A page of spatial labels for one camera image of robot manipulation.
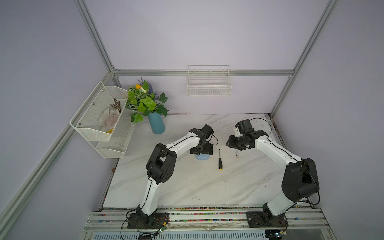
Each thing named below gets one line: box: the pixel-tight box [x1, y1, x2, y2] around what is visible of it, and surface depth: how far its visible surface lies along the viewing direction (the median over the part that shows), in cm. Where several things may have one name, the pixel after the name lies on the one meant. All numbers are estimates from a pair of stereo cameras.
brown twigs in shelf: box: [110, 98, 122, 114], surface depth 84 cm
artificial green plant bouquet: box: [125, 77, 169, 124], surface depth 85 cm
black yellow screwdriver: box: [218, 149, 223, 171], surface depth 95 cm
